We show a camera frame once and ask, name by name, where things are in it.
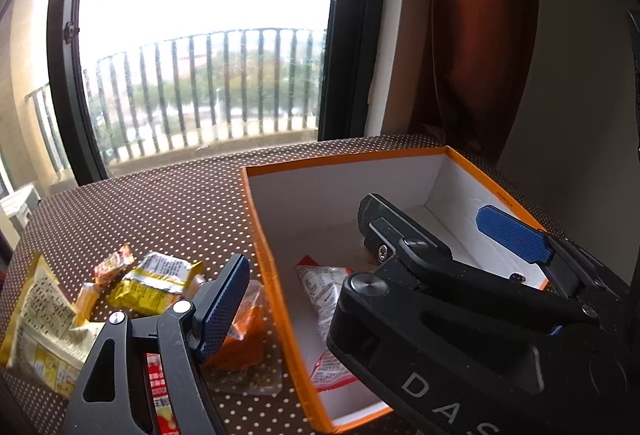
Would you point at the black window frame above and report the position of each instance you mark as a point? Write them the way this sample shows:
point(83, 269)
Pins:
point(350, 24)

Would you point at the large yellow chip bag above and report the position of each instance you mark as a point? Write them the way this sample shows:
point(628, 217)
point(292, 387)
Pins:
point(47, 342)

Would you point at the small red yellow candy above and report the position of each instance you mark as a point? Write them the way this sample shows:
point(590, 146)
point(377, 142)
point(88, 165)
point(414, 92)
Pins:
point(113, 266)

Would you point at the small orange sausage snack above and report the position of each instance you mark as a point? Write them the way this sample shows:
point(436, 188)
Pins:
point(85, 302)

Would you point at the orange clear snack pouch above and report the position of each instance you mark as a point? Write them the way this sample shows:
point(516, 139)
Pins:
point(250, 360)

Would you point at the brown polka dot tablecloth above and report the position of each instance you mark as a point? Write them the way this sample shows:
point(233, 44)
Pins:
point(195, 210)

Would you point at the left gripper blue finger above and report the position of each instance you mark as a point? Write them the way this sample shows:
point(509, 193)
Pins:
point(113, 392)

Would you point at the red white snack packet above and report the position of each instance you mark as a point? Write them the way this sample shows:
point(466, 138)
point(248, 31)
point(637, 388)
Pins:
point(323, 285)

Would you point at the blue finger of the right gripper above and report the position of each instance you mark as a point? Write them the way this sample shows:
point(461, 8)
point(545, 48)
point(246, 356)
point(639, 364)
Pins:
point(386, 230)
point(525, 237)

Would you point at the dark red curtain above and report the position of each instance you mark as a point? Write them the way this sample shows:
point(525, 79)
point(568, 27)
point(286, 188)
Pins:
point(475, 62)

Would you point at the black balcony railing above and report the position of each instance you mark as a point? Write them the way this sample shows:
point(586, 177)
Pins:
point(187, 92)

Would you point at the yellow green noodle packet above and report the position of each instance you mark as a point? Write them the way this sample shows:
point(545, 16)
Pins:
point(154, 284)

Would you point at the white outdoor air conditioner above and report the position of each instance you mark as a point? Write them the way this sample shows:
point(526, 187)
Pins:
point(16, 211)

